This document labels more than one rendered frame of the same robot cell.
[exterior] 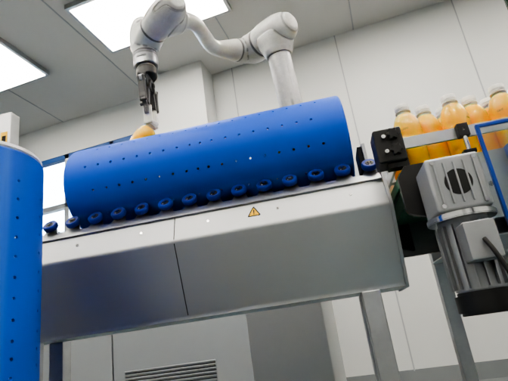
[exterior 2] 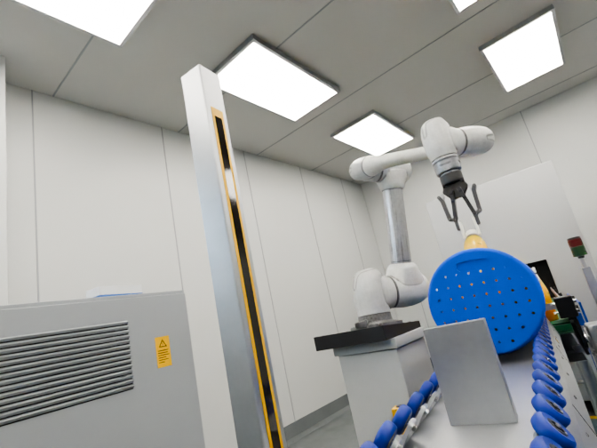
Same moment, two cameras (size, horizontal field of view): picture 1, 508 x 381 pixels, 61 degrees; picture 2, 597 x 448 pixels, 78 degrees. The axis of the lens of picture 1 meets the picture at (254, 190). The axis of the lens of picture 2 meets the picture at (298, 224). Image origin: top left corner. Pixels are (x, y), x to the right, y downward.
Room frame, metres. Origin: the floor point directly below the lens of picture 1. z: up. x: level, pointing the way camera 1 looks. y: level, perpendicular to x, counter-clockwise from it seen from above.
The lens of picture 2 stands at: (1.37, 1.69, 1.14)
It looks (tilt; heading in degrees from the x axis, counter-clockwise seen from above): 15 degrees up; 292
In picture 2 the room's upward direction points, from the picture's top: 13 degrees counter-clockwise
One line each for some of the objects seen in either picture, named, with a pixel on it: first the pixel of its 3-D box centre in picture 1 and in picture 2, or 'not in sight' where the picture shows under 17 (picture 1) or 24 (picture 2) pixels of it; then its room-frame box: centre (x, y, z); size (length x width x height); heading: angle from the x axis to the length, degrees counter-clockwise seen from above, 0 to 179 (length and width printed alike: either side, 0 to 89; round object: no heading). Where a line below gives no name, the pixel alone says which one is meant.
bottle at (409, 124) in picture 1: (410, 142); (543, 300); (1.09, -0.44, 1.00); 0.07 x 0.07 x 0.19
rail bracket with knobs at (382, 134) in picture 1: (388, 152); (565, 308); (1.03, -0.36, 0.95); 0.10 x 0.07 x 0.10; 172
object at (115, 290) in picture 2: not in sight; (115, 294); (3.06, 0.28, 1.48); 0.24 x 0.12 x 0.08; 83
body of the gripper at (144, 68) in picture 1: (147, 79); (454, 186); (1.32, 0.32, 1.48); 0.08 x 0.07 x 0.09; 172
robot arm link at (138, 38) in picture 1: (145, 36); (440, 139); (1.31, 0.32, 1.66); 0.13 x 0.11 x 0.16; 42
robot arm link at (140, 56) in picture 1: (146, 62); (447, 166); (1.32, 0.32, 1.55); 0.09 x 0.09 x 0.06
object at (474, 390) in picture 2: not in sight; (468, 370); (1.42, 0.98, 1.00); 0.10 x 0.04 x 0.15; 172
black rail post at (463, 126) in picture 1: (465, 139); not in sight; (0.98, -0.53, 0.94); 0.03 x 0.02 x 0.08; 82
